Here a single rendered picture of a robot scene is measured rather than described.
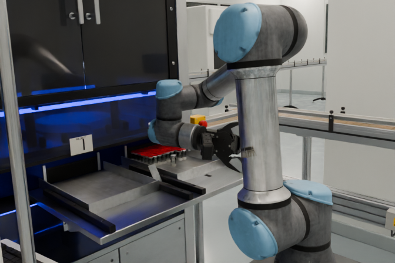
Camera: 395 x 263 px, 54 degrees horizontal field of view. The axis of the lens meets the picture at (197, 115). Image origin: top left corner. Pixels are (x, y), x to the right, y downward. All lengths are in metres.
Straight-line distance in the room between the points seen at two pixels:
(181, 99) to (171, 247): 0.89
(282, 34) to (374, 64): 1.87
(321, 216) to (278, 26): 0.44
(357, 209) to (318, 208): 1.30
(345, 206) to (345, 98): 0.80
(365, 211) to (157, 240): 1.08
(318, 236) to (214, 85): 0.47
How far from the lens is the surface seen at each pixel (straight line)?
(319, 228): 0.95
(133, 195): 1.25
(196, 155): 1.64
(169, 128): 1.11
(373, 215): 2.19
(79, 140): 1.41
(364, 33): 2.67
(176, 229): 1.81
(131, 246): 1.67
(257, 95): 0.79
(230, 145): 1.03
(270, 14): 0.81
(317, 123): 2.15
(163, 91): 1.09
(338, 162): 2.85
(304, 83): 10.40
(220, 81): 1.07
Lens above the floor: 1.35
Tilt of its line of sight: 10 degrees down
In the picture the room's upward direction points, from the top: 2 degrees counter-clockwise
